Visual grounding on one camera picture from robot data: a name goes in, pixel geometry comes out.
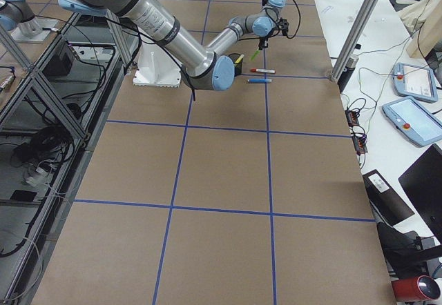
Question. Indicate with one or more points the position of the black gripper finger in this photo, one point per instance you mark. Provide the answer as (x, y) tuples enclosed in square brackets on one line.
[(263, 45)]

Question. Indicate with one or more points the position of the yellow highlighter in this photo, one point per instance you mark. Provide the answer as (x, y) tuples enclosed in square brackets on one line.
[(239, 59)]

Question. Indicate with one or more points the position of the red white marker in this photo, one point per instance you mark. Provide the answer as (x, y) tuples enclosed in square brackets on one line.
[(262, 71)]

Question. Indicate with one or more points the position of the blue highlighter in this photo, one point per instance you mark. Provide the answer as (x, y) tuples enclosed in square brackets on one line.
[(259, 80)]

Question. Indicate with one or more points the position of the green highlighter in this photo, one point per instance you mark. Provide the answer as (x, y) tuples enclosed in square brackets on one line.
[(255, 54)]

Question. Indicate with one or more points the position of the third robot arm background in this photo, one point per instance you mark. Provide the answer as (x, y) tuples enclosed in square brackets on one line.
[(15, 12)]

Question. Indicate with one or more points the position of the black mesh pen cup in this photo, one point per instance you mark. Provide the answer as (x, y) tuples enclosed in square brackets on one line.
[(237, 67)]

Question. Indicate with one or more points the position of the upper teach pendant tablet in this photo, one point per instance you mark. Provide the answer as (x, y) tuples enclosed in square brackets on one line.
[(415, 81)]

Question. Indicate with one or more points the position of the teach pendant tablet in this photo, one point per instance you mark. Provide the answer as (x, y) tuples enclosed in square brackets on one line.
[(413, 120), (415, 81)]

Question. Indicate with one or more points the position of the lower teach pendant tablet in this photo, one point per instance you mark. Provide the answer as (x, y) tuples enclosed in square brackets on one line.
[(413, 120)]

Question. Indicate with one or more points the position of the black monitor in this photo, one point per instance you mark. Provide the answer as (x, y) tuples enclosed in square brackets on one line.
[(421, 183)]

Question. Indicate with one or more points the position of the red cylindrical speaker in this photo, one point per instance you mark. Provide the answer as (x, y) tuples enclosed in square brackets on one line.
[(416, 289)]

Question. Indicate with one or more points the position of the white camera stand post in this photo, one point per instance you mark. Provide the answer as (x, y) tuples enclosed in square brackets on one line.
[(154, 66)]

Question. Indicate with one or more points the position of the aluminium frame post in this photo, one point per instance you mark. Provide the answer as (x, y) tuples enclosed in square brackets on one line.
[(355, 32)]

